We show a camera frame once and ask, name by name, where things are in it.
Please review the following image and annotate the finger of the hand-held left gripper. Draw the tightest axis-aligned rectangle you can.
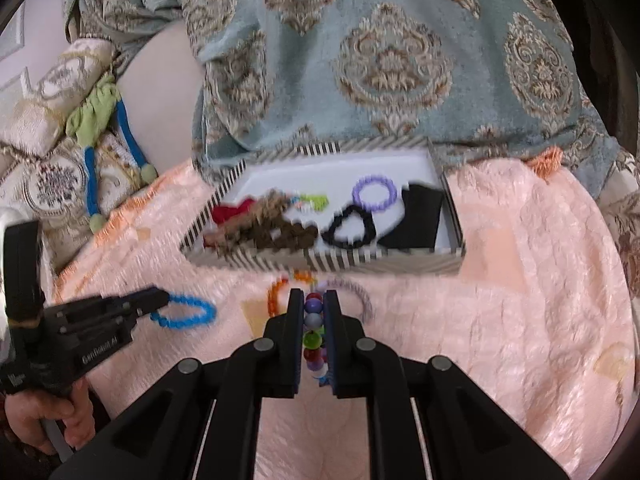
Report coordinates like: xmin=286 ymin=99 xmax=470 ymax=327
xmin=50 ymin=286 xmax=171 ymax=346

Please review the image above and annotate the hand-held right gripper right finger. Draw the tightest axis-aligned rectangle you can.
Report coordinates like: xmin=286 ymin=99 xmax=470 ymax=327
xmin=324 ymin=289 xmax=572 ymax=480

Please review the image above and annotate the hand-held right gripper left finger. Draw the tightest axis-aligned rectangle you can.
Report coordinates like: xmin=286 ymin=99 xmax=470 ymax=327
xmin=50 ymin=287 xmax=306 ymax=480

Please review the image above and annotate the multicolour round bead bracelet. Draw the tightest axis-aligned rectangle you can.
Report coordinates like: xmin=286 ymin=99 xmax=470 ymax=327
xmin=301 ymin=291 xmax=331 ymax=388

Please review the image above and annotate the blue beaded bracelet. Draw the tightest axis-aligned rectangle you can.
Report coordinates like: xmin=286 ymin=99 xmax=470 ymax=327
xmin=150 ymin=292 xmax=217 ymax=331

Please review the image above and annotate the black hair scrunchie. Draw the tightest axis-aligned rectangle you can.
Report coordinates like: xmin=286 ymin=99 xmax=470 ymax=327
xmin=321 ymin=205 xmax=377 ymax=250

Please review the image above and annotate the brown organza ribbon bow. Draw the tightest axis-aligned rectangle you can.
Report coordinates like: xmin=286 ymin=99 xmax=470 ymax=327
xmin=202 ymin=189 xmax=320 ymax=252

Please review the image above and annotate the green charm beaded bracelet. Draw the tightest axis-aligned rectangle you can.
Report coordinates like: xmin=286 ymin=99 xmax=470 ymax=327
xmin=290 ymin=192 xmax=330 ymax=212

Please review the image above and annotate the purple beaded bracelet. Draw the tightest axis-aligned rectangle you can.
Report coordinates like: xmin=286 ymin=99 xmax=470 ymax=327
xmin=351 ymin=175 xmax=398 ymax=211

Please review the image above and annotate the striped cardboard box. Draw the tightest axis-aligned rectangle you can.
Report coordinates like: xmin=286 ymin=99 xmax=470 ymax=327
xmin=179 ymin=137 xmax=467 ymax=275

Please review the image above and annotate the person's left hand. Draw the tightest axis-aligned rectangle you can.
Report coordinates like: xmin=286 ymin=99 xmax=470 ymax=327
xmin=0 ymin=380 xmax=96 ymax=453

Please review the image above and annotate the cream embroidered cushion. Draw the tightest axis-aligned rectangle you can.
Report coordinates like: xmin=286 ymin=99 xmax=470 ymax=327
xmin=0 ymin=40 xmax=151 ymax=271

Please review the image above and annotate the red heart ornament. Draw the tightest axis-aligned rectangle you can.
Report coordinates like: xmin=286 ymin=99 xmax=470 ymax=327
xmin=211 ymin=199 xmax=256 ymax=225

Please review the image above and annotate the black velvet pouch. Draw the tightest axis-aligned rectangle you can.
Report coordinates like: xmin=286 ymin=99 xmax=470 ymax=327
xmin=377 ymin=184 xmax=446 ymax=251

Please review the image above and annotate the pink satin bedspread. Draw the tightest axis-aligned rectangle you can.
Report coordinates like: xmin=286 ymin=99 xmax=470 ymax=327
xmin=52 ymin=157 xmax=636 ymax=480

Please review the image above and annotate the green blue plush toy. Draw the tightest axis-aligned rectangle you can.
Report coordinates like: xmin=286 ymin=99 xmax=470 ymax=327
xmin=67 ymin=77 xmax=157 ymax=233

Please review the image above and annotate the plain cream pillow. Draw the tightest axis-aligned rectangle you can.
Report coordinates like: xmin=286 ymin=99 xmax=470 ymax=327
xmin=122 ymin=25 xmax=207 ymax=171

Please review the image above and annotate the teal damask blanket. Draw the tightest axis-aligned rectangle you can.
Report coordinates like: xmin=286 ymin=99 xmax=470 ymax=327
xmin=62 ymin=0 xmax=621 ymax=196

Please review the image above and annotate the beige floral cushion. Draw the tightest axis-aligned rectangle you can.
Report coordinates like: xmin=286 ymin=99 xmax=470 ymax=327
xmin=595 ymin=145 xmax=640 ymax=281

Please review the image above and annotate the orange bead bracelet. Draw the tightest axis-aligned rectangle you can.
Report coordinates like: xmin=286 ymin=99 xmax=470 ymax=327
xmin=266 ymin=271 xmax=313 ymax=317

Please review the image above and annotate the silver sparkly bracelet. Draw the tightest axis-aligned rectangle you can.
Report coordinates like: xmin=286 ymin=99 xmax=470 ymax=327
xmin=325 ymin=280 xmax=373 ymax=323

